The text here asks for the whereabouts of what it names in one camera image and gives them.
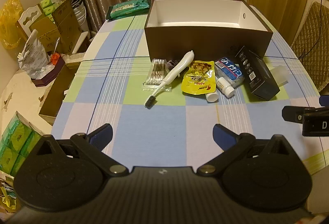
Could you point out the yellow snack pouch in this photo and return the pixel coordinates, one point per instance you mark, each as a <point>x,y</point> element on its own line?
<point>198,77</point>

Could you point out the white board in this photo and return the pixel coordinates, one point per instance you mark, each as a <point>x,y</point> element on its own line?
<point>82,41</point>

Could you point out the small cardboard box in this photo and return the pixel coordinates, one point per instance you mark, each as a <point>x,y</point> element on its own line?
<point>46,33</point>

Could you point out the orange small item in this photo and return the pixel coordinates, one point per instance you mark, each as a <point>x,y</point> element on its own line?
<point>54,58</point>

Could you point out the white pill bottle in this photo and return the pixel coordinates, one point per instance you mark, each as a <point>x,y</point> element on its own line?
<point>224,86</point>

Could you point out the green wet wipes pack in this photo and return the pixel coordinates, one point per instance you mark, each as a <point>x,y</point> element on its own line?
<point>128,8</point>

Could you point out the blue label floss box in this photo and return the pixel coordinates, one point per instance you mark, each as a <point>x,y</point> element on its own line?
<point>228,69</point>

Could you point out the brown storage box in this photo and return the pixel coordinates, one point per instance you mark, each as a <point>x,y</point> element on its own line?
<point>192,38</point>

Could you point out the tall open cardboard box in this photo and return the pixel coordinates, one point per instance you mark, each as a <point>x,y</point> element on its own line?
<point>64,26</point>

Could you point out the chair with quilted cushion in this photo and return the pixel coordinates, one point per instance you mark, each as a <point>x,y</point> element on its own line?
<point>313,41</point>

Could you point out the cotton swab pack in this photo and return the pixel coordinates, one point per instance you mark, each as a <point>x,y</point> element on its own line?
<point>155,72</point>

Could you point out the white plastic bag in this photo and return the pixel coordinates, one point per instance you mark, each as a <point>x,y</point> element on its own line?
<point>33,56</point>

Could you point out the stack of white bowls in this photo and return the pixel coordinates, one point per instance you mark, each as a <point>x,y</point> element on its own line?
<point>80,14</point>

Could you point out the stack of green tissue packs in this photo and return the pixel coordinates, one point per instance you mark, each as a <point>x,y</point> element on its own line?
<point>15,144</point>

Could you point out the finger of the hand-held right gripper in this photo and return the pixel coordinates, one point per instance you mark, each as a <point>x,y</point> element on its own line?
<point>325,100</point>
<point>291,114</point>

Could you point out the white carved chair back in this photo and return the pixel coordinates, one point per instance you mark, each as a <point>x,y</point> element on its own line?
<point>30,14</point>

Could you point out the maroon box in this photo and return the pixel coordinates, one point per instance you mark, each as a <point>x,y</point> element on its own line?
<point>51,74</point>

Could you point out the metal spoon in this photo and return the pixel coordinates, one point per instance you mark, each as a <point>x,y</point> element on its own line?
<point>56,45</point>

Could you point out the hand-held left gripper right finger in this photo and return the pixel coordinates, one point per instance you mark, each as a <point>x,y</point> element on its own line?
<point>223,136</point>

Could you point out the white toothbrush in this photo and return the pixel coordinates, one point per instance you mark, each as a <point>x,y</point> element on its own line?
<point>177,69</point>

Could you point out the yellow plastic bag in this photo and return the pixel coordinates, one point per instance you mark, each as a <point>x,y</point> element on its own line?
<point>10,23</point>

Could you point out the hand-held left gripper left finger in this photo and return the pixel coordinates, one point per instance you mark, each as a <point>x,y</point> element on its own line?
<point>101,134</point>

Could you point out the plaid cloth covered desktop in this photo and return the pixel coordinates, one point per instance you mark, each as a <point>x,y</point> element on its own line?
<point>154,123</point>

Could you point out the black product box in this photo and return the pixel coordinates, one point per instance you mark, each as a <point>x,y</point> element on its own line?
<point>257,74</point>

